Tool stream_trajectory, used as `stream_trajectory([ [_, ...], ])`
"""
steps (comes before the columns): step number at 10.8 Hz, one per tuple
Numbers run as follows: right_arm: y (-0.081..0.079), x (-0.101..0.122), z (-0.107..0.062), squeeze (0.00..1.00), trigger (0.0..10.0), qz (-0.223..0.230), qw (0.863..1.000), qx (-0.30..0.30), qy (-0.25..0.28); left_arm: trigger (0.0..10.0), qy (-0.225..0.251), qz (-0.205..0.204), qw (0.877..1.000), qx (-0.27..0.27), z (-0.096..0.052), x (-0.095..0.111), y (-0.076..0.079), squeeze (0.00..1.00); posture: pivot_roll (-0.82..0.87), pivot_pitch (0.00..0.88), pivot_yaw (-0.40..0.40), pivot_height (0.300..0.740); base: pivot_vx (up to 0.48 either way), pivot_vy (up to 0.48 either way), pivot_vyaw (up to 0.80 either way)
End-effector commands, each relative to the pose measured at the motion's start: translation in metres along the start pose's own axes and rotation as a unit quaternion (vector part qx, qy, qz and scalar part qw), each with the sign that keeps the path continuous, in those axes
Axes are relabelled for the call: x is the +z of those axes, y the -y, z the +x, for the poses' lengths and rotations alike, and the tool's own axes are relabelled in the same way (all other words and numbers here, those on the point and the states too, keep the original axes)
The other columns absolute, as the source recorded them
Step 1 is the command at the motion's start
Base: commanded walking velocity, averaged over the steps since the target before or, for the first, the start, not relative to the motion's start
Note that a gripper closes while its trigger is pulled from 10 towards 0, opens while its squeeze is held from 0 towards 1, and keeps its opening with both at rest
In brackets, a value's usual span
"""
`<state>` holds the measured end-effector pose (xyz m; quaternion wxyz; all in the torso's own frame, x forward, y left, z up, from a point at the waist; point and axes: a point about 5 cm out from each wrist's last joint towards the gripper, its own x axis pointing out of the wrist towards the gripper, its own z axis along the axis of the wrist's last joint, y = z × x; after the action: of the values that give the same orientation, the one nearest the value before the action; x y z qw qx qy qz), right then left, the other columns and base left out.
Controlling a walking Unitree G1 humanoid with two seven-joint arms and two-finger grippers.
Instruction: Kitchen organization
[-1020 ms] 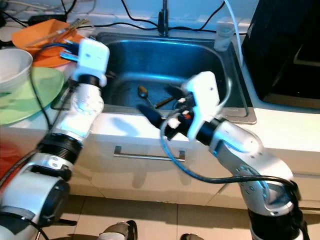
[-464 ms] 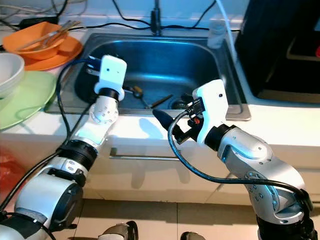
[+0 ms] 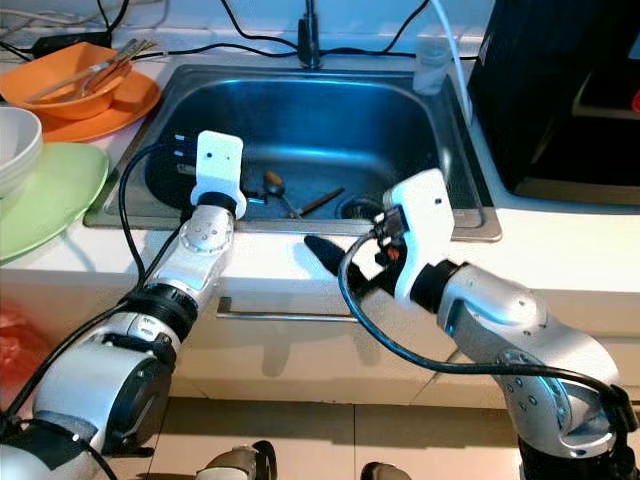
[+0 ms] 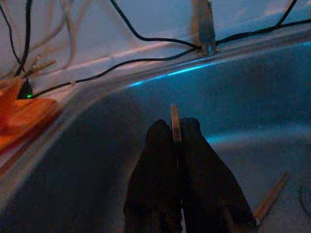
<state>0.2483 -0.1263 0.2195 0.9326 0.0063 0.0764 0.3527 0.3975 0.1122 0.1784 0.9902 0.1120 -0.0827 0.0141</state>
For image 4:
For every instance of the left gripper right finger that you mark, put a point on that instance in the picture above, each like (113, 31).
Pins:
(206, 184)

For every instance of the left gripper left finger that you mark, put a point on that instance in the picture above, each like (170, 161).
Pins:
(153, 182)

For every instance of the wooden chopstick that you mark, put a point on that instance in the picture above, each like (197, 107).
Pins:
(272, 194)
(175, 121)
(41, 66)

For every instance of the stainless steel sink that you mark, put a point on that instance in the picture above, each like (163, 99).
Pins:
(218, 97)

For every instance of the orange plastic plate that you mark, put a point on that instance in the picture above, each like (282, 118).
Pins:
(31, 114)

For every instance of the flat black adapter box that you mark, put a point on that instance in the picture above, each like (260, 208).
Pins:
(24, 91)

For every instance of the steel sink faucet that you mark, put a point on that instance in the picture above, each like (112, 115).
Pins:
(204, 24)

